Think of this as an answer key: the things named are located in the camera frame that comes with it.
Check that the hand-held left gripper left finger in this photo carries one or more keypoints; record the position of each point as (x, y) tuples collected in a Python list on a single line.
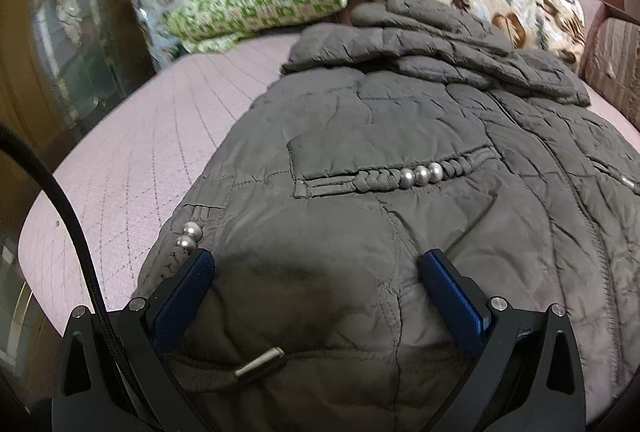
[(186, 294)]

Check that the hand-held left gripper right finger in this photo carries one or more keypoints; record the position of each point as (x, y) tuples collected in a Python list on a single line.
[(451, 302)]

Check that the grey quilted puffer jacket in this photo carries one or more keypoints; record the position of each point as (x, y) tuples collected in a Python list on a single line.
[(400, 222)]

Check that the wooden door with glass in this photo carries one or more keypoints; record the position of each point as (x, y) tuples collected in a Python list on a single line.
[(55, 37)]

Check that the printed plastic bag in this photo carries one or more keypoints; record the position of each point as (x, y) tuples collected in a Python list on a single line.
[(150, 7)]

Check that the striped floral cushion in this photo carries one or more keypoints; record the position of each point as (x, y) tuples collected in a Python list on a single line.
[(615, 57)]

